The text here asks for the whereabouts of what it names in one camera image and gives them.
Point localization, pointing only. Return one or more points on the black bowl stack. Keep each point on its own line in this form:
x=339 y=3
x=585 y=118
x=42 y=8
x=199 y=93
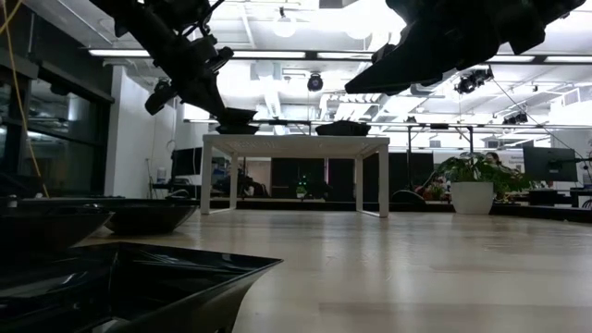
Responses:
x=342 y=128

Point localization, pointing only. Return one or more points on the black ceiling spot lamp cluster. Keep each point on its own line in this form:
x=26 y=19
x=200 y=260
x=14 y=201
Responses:
x=474 y=82

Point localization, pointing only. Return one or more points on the green plant in white pot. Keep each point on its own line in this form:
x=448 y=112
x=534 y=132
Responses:
x=472 y=194

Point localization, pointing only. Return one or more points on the background black rig frame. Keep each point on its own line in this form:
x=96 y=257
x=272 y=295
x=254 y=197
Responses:
x=439 y=126

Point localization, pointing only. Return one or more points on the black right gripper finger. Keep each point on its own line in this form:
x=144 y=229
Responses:
x=393 y=46
x=407 y=69

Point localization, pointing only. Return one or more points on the long linear ceiling light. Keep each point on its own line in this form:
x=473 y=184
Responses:
x=268 y=54

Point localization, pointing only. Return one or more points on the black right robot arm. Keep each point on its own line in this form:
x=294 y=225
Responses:
x=555 y=9

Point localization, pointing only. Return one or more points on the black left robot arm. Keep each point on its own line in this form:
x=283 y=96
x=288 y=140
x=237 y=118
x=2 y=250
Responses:
x=139 y=18

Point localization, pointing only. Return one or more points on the black round lobed plate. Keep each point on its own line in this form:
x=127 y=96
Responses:
x=46 y=229
x=148 y=219

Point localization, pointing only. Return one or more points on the black computer monitor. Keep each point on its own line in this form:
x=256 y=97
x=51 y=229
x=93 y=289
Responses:
x=550 y=164
x=185 y=162

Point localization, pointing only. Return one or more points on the white perforated metal shelf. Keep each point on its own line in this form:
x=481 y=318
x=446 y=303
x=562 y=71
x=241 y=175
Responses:
x=296 y=141

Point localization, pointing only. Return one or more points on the person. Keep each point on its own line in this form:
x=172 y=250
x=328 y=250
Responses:
x=492 y=158

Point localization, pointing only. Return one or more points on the white round pendant lamp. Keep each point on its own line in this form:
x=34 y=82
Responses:
x=284 y=26

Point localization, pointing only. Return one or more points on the small white cup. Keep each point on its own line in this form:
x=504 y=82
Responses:
x=12 y=201

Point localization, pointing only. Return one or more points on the white plastic jug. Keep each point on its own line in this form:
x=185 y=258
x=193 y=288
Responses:
x=161 y=175

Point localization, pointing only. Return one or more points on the black office chair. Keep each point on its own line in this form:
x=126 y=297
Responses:
x=407 y=196

